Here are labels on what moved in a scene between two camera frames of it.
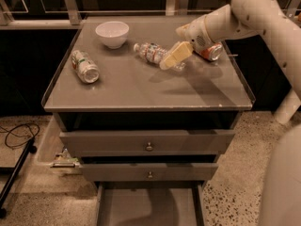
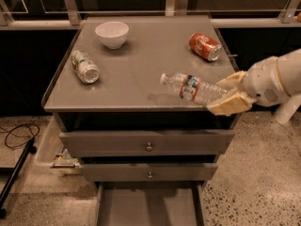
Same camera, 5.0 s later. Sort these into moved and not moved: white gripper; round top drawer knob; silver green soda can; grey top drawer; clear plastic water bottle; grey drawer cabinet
Moved: white gripper; clear plastic water bottle
Not moved: silver green soda can; grey top drawer; grey drawer cabinet; round top drawer knob
